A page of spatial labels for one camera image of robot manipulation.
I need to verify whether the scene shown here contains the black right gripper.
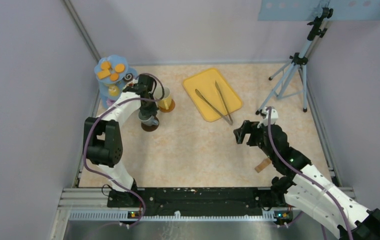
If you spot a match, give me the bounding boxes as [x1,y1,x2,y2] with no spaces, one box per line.
[234,119,276,160]

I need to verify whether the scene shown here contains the chocolate swirl roll cake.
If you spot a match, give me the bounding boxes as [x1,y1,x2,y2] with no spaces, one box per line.
[122,73,134,83]

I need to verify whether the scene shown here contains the metal serving tongs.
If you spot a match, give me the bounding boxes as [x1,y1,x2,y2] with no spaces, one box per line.
[194,80,234,126]

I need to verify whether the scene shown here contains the yellow handled cream mug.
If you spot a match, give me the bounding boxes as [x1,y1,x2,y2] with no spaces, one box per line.
[153,86,172,111]

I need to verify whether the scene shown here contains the round orange biscuit top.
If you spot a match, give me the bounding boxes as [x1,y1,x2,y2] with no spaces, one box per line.
[114,63,126,73]

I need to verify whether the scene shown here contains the round orange biscuit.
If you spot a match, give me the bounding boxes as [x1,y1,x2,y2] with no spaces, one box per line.
[100,60,111,70]
[109,72,119,82]
[114,63,126,73]

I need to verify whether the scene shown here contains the yellow cream puff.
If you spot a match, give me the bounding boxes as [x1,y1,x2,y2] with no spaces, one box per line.
[108,84,121,97]

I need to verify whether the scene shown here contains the light brown round coaster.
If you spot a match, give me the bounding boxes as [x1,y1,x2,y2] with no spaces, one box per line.
[158,98,176,113]

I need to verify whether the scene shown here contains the grey handled mug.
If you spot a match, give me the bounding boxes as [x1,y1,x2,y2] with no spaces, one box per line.
[138,111,159,128]

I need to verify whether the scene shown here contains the square orange biscuit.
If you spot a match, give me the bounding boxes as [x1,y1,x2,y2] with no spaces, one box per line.
[96,69,111,80]

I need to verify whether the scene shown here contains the dark brown round coaster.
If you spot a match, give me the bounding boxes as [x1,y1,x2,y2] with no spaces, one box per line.
[141,123,159,132]

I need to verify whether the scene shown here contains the yellow serving tray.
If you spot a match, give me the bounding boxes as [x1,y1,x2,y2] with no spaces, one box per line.
[182,68,243,122]

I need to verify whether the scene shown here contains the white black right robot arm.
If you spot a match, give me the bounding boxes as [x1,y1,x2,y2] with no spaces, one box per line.
[233,120,380,240]

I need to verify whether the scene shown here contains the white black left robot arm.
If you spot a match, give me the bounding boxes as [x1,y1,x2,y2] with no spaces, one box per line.
[82,73,165,207]

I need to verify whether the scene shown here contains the blue three-tier cake stand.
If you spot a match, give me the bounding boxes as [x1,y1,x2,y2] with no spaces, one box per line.
[94,54,138,109]

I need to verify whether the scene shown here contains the small wooden block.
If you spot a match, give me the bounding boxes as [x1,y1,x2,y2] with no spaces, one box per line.
[255,158,272,173]

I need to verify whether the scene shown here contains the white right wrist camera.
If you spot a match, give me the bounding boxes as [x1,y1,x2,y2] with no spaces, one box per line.
[257,106,279,129]

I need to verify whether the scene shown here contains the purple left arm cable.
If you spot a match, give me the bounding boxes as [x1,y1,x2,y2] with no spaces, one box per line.
[82,72,166,229]

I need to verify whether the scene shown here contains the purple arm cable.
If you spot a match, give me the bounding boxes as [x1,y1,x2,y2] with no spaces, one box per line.
[266,106,354,240]
[82,72,166,229]

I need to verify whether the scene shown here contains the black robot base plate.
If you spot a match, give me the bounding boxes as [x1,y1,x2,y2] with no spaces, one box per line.
[107,187,288,217]

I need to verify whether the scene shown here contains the blue camera tripod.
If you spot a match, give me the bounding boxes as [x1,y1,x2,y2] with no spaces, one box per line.
[255,6,334,115]

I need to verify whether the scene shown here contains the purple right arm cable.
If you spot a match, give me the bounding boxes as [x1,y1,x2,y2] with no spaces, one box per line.
[266,106,354,240]

